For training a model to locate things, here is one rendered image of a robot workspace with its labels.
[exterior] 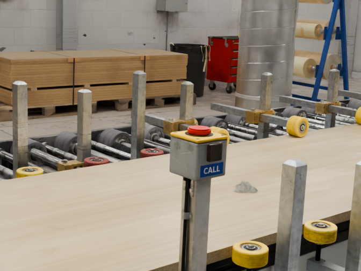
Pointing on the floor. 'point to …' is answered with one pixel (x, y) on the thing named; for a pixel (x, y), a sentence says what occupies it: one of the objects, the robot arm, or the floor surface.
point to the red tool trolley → (223, 61)
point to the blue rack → (327, 54)
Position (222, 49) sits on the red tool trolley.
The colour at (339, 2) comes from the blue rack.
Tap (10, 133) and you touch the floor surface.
